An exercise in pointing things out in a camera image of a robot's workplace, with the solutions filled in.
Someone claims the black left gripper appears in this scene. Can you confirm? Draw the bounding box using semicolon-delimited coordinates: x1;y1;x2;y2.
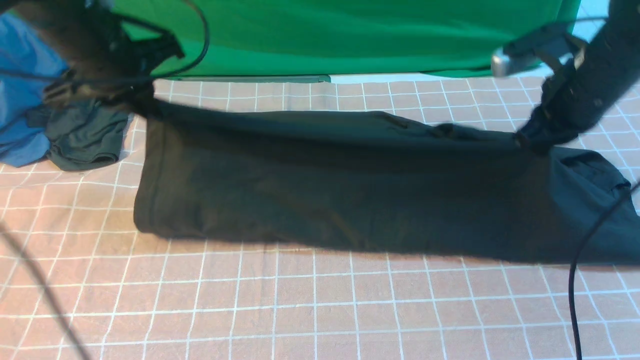
42;35;185;108

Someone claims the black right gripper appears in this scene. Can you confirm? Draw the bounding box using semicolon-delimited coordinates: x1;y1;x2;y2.
515;60;588;154

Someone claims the dark gray long-sleeved shirt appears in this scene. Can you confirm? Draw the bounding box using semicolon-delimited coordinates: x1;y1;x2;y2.
134;101;631;264

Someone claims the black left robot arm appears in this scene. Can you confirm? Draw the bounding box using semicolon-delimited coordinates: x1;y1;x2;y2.
1;0;185;112

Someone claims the gray right robot arm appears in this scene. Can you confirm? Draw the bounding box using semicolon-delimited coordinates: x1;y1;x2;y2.
515;0;640;154

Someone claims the dark gray crumpled garment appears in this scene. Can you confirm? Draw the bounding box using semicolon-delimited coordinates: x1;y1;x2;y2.
25;100;130;172

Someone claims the blue crumpled garment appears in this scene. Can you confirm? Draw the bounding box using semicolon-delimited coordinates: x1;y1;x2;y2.
0;13;67;167

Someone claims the green backdrop cloth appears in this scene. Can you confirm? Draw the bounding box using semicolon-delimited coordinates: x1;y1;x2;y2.
110;0;581;82

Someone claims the gray metal bar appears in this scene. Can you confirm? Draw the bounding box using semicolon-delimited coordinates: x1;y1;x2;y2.
164;74;332;84

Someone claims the pink checkered tablecloth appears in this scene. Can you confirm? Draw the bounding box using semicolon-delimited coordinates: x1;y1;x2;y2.
0;75;639;360

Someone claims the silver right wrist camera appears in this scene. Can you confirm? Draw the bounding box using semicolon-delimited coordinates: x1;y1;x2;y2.
490;22;588;78

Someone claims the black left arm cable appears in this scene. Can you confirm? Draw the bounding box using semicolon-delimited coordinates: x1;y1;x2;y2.
0;0;211;83

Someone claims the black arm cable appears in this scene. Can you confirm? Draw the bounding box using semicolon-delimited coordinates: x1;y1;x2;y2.
0;0;211;83
569;182;640;360

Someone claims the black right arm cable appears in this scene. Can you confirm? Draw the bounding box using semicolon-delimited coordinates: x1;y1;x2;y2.
569;182;640;360

